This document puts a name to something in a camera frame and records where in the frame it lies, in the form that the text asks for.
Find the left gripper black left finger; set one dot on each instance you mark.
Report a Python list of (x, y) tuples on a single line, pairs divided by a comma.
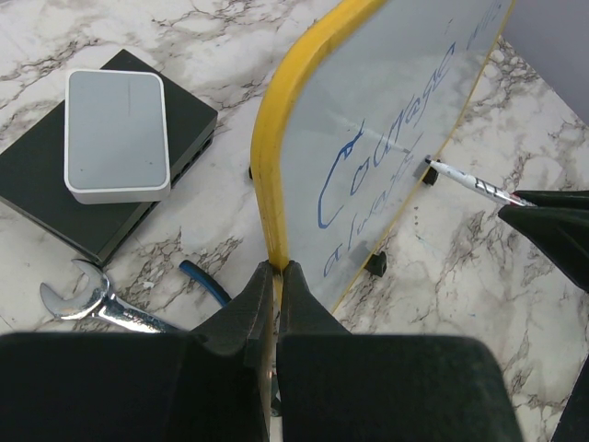
[(212, 383)]

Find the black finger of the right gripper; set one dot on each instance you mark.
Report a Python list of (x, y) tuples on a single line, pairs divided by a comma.
[(557, 225)]

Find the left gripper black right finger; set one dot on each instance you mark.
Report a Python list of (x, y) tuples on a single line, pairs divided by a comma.
[(339, 386)]

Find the blue whiteboard marker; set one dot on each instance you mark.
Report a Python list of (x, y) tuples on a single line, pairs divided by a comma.
[(479, 186)]

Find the yellow framed whiteboard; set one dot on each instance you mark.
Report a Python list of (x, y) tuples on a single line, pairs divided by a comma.
[(353, 110)]

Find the white flat box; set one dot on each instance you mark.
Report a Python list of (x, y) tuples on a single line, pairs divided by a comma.
[(115, 137)]

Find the blue handled pliers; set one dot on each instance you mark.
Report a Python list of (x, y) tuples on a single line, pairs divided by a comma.
[(196, 273)]

